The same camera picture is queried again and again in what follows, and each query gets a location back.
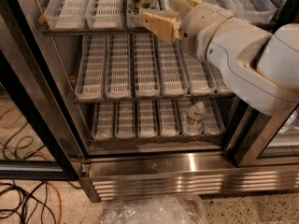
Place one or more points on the clear plastic bin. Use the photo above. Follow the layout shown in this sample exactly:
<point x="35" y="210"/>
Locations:
<point x="163" y="209"/>

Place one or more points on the clear plastic water bottle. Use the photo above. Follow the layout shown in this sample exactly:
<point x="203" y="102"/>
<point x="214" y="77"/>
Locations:
<point x="194" y="119"/>

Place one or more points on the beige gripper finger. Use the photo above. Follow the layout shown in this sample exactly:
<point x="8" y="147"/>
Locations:
<point x="165" y="24"/>
<point x="182" y="7"/>

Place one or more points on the stainless steel display fridge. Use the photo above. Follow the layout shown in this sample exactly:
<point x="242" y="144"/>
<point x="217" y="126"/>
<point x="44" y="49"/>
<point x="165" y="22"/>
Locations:
<point x="126" y="168"/>

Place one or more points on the open glass fridge door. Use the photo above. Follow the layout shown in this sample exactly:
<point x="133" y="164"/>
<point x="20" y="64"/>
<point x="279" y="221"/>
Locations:
<point x="35" y="71"/>

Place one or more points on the right glass fridge door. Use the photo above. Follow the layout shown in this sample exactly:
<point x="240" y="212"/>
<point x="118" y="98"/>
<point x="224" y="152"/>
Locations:
<point x="270" y="140"/>

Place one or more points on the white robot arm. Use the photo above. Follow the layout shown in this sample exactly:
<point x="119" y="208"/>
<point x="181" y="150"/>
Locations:
<point x="259" y="67"/>

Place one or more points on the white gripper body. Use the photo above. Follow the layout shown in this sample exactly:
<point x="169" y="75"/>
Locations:
<point x="202" y="27"/>

